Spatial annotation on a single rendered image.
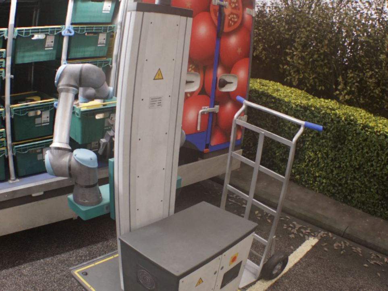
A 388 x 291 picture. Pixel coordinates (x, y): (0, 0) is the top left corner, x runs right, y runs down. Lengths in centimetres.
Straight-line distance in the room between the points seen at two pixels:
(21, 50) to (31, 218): 119
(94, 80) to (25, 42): 84
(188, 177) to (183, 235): 176
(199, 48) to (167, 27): 147
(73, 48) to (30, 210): 120
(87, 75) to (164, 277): 93
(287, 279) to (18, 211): 209
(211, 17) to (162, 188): 176
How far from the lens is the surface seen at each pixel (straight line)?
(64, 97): 153
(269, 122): 421
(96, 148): 262
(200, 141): 311
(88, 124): 220
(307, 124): 205
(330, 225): 339
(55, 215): 245
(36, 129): 234
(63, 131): 150
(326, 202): 379
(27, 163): 239
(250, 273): 258
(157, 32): 137
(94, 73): 154
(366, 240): 333
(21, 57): 221
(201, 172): 326
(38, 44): 224
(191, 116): 293
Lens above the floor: 163
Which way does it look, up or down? 18 degrees down
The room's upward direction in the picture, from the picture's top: 6 degrees clockwise
